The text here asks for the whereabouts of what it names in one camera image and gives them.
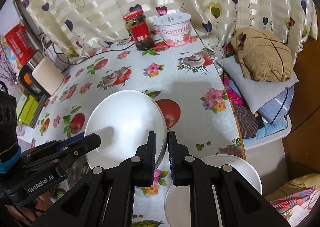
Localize striped storage box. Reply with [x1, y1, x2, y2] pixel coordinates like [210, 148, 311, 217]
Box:
[29, 95, 48, 128]

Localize white electric kettle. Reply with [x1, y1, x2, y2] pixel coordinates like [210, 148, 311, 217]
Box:
[18, 55, 65, 98]

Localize white plate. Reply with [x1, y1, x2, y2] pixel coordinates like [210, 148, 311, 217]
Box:
[85, 90, 167, 169]
[164, 154, 263, 226]

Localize pink twig branches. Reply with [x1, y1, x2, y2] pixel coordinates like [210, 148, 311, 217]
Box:
[0, 42, 17, 83]

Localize person's left hand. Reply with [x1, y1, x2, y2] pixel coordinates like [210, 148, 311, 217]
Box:
[5, 192, 53, 226]

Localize blue folded clothes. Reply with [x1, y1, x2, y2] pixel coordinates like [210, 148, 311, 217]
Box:
[241, 86, 295, 143]

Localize cream heart pattern curtain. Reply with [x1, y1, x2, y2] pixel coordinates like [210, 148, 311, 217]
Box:
[21, 0, 318, 58]

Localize lime green box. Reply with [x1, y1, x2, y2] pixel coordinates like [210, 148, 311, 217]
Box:
[17, 94, 39, 126]

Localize white yogurt tub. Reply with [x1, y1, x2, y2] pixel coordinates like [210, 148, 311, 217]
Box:
[153, 12, 191, 47]

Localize red carton box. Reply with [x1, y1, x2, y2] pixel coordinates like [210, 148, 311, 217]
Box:
[4, 24, 35, 66]

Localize tan knitted garment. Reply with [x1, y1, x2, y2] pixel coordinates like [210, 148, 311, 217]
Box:
[231, 28, 293, 82]

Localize black power cable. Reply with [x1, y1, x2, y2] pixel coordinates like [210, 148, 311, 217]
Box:
[42, 39, 137, 74]

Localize white plastic storage bin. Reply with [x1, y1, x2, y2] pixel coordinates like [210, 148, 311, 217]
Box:
[245, 116, 292, 196]

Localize red lid sauce jar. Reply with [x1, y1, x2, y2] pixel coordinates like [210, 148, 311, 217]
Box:
[123, 9, 154, 51]

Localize plaid cloth bottom right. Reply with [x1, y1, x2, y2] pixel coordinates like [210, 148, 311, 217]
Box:
[270, 188, 319, 226]

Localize floral plastic tablecloth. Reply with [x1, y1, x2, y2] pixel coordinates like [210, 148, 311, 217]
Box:
[16, 25, 247, 227]

